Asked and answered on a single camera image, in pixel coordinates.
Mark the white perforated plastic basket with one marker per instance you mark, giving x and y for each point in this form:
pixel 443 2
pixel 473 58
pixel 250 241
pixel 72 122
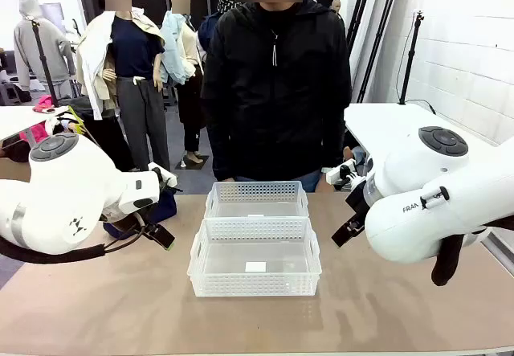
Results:
pixel 257 285
pixel 225 191

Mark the lime green long bar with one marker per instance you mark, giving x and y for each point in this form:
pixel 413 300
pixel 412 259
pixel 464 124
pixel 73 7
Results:
pixel 76 121

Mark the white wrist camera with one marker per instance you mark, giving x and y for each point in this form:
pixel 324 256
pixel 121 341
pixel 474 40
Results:
pixel 339 171
pixel 162 173

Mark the beige mannequin foot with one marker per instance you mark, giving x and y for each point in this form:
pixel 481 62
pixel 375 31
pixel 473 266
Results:
pixel 348 154

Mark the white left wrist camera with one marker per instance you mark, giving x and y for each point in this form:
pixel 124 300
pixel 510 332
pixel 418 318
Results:
pixel 162 173

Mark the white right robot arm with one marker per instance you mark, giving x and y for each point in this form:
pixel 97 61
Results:
pixel 421 227

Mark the large white table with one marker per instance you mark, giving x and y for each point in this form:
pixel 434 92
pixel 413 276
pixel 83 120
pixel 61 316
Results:
pixel 385 127

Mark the black tripod with small camera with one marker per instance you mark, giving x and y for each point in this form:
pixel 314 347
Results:
pixel 409 58

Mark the black mannequin base plate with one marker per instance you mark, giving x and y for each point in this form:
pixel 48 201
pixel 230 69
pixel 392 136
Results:
pixel 192 164

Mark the person's left forearm black sleeve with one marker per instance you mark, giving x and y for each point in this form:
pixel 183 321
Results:
pixel 337 131

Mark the person in black jacket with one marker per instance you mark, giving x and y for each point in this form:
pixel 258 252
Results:
pixel 277 111

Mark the person's left hand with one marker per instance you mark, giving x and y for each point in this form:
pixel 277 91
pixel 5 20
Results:
pixel 321 185

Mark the white height adjustable desk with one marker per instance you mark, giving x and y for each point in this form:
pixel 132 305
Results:
pixel 16 121

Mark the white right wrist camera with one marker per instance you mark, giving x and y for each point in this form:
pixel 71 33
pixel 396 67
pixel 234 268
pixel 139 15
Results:
pixel 339 171

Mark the navy blue zipper pouch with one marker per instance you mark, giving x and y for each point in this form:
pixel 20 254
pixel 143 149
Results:
pixel 166 207

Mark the person's right forearm black sleeve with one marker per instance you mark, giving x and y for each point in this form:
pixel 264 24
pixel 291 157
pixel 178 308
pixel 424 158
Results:
pixel 214 139

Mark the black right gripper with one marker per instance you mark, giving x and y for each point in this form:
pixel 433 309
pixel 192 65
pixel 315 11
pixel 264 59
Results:
pixel 359 205

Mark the black tripod pole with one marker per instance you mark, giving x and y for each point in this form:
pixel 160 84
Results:
pixel 42 58

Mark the bright pink garment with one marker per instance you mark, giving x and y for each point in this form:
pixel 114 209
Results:
pixel 36 133

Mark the mannequin in white shirt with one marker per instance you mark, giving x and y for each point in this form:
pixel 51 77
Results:
pixel 336 7

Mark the brown cardboard box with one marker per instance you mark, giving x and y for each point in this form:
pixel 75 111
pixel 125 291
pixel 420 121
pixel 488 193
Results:
pixel 14 169

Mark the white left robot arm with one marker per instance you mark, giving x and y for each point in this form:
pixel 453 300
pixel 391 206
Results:
pixel 72 195

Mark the black light stand pole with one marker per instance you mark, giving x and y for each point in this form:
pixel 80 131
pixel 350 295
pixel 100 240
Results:
pixel 379 30
pixel 361 6

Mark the person's right hand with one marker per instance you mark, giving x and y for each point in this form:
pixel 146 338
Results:
pixel 229 179

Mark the pink cloth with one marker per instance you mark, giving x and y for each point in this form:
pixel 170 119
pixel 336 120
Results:
pixel 43 105

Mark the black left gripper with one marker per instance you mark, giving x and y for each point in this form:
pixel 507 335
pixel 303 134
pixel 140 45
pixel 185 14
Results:
pixel 148 217

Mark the mannequin in light blue jacket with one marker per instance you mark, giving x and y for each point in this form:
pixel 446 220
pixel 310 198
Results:
pixel 172 50

